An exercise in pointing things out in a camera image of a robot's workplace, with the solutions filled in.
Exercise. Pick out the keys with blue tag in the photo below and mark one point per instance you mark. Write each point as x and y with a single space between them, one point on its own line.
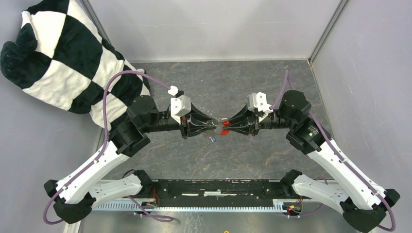
213 139

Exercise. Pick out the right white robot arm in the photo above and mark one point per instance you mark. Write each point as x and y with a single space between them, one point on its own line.
362 202

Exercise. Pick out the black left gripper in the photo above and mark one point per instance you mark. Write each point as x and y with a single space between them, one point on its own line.
187 124

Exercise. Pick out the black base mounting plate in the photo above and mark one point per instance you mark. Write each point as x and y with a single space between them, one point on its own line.
216 193

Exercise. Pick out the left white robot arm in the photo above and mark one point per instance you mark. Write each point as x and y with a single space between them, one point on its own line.
74 196

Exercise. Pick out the keys with green tag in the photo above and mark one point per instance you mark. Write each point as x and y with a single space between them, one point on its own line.
217 121

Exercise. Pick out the metal key holder red handle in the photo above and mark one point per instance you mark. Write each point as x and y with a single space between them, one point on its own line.
215 132

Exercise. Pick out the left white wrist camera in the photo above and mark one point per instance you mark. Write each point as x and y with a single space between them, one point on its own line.
180 104

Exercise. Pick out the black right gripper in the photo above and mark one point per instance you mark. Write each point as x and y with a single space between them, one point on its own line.
249 118

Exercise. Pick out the checkered black white plush cloth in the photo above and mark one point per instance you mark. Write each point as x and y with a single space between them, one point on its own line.
60 58

